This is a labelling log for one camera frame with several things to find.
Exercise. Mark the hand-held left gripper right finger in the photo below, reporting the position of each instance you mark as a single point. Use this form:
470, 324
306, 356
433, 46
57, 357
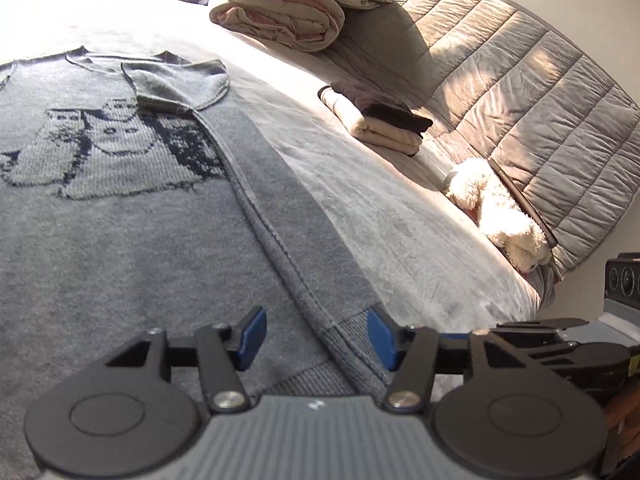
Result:
380, 337

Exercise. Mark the rolled beige pink comforter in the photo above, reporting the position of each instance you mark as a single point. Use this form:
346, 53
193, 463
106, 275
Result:
280, 10

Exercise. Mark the white plush toy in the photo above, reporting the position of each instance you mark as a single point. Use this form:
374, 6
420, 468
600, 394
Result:
495, 215

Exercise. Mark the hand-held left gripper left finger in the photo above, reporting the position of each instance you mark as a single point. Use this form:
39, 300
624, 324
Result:
252, 335

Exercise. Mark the bed with grey sheet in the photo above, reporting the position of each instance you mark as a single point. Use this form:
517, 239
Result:
390, 220

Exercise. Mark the grey knitted cat sweater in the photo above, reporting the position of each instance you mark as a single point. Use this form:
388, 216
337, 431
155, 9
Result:
125, 240

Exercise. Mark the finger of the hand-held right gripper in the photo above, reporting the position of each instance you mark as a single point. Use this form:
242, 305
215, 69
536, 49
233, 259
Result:
550, 324
455, 333

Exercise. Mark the folded cream clothing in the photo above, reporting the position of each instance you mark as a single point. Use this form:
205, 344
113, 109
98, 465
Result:
360, 125

